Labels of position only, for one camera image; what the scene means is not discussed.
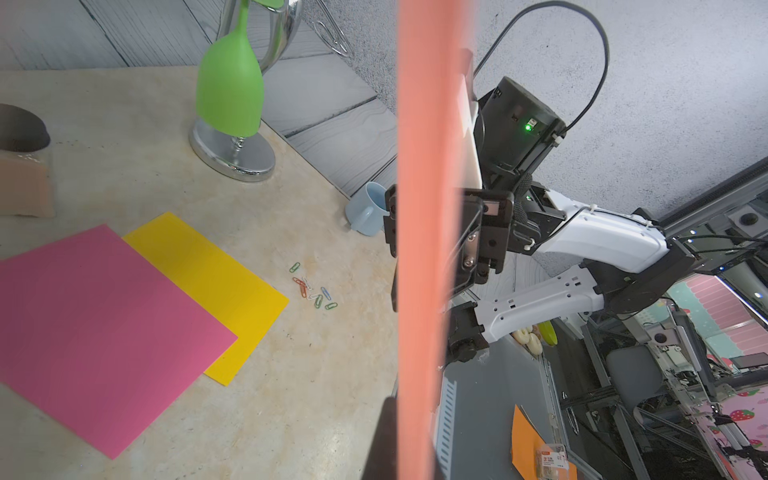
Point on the light blue cup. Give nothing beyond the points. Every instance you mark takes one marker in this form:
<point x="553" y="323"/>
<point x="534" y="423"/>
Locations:
<point x="367" y="209"/>

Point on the small black-capped bottle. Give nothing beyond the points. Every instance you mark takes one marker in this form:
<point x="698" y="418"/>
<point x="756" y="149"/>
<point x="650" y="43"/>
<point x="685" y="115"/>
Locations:
<point x="26" y="184"/>

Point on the yellow paper sheet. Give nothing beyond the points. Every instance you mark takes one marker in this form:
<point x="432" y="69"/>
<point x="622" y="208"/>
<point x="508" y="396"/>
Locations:
<point x="244" y="303"/>

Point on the green plastic wine glass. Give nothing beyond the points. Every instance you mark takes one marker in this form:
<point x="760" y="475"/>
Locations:
<point x="230" y="87"/>

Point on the chrome glass holder stand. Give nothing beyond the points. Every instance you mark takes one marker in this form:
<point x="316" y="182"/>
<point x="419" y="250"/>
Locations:
<point x="246" y="159"/>

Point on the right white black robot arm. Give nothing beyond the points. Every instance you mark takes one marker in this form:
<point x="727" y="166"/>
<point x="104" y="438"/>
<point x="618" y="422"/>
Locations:
<point x="625" y="262"/>

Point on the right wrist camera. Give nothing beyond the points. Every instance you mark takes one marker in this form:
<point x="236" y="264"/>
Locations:
<point x="468" y="109"/>

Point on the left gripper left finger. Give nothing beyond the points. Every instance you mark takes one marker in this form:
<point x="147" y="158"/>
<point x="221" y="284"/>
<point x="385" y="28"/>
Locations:
<point x="381" y="462"/>

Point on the magenta paper sheet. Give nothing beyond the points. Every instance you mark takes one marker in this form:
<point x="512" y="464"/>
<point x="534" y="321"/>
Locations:
<point x="99" y="339"/>

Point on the orange paper outside cell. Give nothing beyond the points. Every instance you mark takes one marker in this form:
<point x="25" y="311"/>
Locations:
<point x="532" y="457"/>

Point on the salmon pink paper sheet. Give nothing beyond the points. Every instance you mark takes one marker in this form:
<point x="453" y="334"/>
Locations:
<point x="430" y="69"/>

